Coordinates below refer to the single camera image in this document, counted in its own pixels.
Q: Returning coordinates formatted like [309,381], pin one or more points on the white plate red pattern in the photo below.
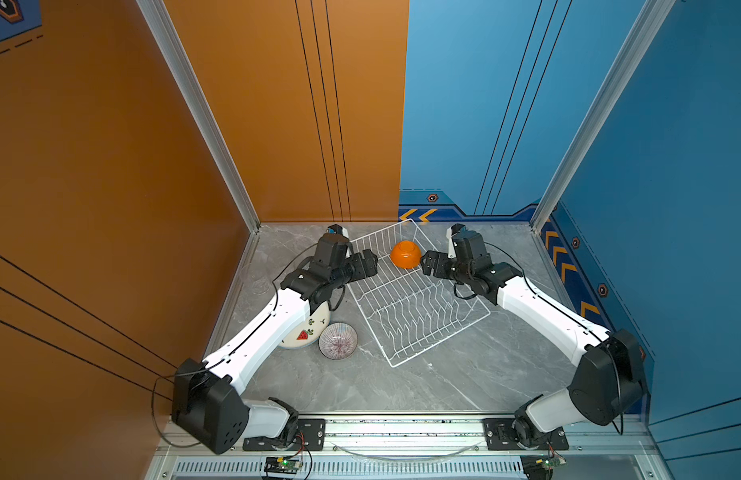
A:
[310,330]

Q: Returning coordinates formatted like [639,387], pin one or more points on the right circuit board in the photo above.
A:
[541,468]

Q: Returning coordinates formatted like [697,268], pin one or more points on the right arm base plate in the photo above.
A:
[504,434]

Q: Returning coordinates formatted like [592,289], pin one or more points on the left green circuit board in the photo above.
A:
[282,468]

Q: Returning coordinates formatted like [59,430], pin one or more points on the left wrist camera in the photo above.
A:
[338,229]

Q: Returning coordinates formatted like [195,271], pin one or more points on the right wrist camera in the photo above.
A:
[450,232]

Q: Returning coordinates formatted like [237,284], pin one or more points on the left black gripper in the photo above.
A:
[370,265]

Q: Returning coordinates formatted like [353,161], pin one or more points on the aluminium front rail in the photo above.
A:
[420,446]

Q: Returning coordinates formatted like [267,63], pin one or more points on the orange bowl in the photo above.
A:
[405,255]

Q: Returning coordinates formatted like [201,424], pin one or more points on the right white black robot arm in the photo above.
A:
[609,375]

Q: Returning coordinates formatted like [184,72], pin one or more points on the white wire dish rack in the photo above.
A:
[407,312]

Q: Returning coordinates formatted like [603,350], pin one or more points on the small white bowl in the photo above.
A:
[338,341]

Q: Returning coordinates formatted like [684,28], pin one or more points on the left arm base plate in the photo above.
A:
[309,432]

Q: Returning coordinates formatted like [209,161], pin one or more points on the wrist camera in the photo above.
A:
[450,232]
[338,229]

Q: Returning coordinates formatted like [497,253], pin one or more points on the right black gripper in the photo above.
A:
[438,271]

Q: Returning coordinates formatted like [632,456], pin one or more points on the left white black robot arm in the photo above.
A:
[207,400]

